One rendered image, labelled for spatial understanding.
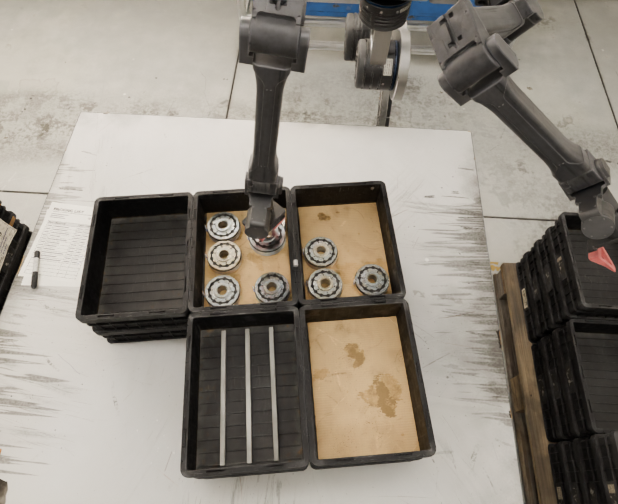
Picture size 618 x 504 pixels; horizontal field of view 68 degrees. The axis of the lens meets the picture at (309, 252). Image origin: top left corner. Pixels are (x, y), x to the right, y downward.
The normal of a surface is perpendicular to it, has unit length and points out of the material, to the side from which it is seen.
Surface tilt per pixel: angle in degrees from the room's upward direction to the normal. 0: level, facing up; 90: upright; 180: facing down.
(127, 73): 0
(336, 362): 0
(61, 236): 0
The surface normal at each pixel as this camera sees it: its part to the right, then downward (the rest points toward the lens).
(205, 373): 0.00, -0.47
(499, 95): -0.11, 0.86
